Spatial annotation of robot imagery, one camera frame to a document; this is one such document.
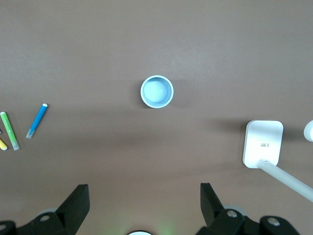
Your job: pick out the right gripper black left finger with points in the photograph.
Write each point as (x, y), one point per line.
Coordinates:
(71, 210)

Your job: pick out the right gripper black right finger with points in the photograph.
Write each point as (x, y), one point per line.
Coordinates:
(215, 215)

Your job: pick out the blue marker pen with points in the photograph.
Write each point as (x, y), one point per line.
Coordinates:
(38, 120)

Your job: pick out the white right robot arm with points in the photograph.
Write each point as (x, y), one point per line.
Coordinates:
(139, 233)

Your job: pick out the white desk lamp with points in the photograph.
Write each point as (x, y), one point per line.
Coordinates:
(264, 142)

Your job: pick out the yellow marker pen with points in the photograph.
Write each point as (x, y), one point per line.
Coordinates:
(2, 145)

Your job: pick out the green marker pen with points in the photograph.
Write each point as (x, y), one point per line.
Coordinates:
(8, 129)

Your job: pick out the light blue mesh cup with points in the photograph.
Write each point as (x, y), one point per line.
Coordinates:
(156, 91)

